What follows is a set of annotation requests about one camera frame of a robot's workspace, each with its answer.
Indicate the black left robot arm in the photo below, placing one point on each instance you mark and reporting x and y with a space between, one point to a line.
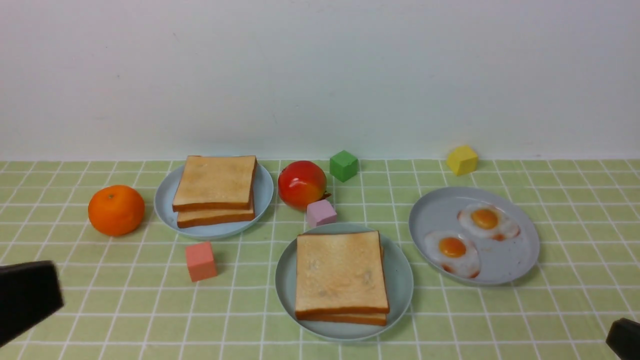
30 292

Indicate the orange fruit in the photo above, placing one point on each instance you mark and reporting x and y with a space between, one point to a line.
116 210

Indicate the light blue bread plate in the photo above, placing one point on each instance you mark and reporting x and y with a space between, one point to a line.
263 193

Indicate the front fried egg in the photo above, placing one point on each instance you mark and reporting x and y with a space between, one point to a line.
453 253

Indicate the salmon red cube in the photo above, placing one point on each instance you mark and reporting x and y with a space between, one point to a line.
200 261

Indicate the yellow cube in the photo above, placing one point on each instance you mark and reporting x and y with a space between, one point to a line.
462 160

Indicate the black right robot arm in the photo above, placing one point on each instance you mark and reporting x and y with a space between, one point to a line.
623 339

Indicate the teal centre plate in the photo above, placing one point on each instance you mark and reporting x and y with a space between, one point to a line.
344 282

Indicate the grey egg plate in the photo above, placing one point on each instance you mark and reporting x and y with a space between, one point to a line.
502 262

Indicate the red apple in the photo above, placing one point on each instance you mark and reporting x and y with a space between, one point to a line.
301 183

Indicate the pink cube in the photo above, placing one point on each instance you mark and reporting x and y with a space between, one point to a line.
320 213

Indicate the green cube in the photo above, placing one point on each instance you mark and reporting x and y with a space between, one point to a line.
343 166

